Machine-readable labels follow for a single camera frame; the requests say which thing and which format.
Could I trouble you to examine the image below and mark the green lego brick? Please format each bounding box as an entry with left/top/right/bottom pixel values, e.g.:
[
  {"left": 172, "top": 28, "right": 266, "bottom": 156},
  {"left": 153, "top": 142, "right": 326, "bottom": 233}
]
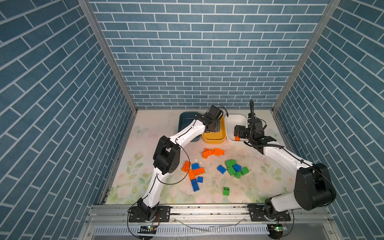
[
  {"left": 225, "top": 160, "right": 237, "bottom": 168},
  {"left": 241, "top": 167, "right": 250, "bottom": 176},
  {"left": 234, "top": 172, "right": 242, "bottom": 179},
  {"left": 223, "top": 187, "right": 230, "bottom": 196},
  {"left": 227, "top": 166, "right": 236, "bottom": 176}
]

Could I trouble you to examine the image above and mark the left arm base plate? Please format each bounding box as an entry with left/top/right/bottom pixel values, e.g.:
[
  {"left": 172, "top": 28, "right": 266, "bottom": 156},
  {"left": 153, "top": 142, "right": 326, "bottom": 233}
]
[{"left": 128, "top": 206, "right": 171, "bottom": 223}]

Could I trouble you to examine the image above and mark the yellow plastic bin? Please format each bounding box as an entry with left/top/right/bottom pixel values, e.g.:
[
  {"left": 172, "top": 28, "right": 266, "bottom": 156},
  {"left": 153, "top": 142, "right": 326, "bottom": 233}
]
[{"left": 202, "top": 118, "right": 227, "bottom": 144}]

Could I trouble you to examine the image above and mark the white plastic bin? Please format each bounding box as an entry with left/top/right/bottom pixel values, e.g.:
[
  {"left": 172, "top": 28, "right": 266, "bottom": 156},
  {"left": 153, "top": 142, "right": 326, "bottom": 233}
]
[{"left": 224, "top": 113, "right": 256, "bottom": 143}]

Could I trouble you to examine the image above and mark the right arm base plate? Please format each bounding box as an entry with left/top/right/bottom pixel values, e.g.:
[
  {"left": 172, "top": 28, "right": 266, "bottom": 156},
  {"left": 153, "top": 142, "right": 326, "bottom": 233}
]
[{"left": 247, "top": 204, "right": 291, "bottom": 222}]

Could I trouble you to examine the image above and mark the orange L-shaped lego brick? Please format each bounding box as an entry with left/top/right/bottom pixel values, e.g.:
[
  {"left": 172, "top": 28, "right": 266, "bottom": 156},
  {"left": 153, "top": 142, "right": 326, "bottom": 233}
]
[{"left": 188, "top": 168, "right": 205, "bottom": 180}]

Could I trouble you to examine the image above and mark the long blue lego brick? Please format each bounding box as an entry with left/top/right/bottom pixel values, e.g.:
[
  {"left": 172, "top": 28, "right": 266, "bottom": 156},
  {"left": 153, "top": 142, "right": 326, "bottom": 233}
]
[{"left": 191, "top": 179, "right": 200, "bottom": 192}]

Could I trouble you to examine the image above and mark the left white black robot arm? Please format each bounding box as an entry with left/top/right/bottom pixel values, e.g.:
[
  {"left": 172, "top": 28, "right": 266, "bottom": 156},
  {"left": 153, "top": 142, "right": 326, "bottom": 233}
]
[{"left": 130, "top": 105, "right": 229, "bottom": 222}]

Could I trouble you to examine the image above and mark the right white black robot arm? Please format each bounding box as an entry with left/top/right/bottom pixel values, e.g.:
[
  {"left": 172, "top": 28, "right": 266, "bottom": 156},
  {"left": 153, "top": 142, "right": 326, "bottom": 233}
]
[{"left": 234, "top": 117, "right": 337, "bottom": 221}]

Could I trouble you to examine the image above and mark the aluminium front rail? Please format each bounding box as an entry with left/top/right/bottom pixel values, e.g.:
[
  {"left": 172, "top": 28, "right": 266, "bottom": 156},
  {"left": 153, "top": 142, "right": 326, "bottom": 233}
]
[{"left": 85, "top": 204, "right": 333, "bottom": 226}]

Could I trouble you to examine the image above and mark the dark teal plastic bin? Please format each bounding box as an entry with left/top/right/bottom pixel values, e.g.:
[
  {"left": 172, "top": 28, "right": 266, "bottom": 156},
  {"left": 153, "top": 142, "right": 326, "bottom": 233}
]
[{"left": 177, "top": 112, "right": 202, "bottom": 146}]

